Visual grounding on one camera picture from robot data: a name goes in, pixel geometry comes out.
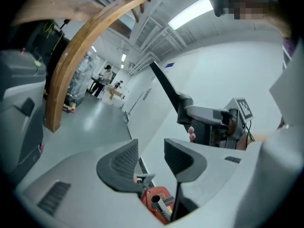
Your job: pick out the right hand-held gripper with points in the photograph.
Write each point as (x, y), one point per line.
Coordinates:
(240, 113)

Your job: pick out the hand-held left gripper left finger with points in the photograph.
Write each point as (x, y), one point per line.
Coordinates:
(78, 191)

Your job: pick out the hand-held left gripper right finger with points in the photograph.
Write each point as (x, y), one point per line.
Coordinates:
(218, 174)

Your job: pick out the black bar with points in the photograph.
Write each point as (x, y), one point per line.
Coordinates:
(166, 84)

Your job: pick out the person's right forearm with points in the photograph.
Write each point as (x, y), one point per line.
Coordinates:
(257, 136)

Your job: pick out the red object with yellow label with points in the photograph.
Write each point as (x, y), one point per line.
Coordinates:
(148, 196)

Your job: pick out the person's right hand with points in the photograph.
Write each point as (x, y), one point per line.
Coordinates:
(192, 134)

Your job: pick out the small colourful object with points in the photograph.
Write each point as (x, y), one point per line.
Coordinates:
(69, 107)

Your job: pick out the cardboard box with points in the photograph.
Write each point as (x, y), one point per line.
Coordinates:
(116, 92)

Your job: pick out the grey floor scrubber machine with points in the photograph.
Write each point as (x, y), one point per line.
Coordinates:
(19, 117)

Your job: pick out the large ceiling light panel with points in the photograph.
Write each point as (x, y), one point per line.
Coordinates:
(190, 12)

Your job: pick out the plastic-wrapped pallet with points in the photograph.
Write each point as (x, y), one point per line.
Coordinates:
(80, 79)

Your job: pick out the person's head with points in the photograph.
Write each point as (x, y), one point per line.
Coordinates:
(259, 3)

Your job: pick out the wooden staircase railing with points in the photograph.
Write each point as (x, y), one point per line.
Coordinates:
(69, 56)

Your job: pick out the dark blue wall sign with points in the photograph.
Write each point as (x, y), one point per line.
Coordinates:
(169, 65)

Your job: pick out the head-worn camera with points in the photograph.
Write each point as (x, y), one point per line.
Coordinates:
(221, 1)

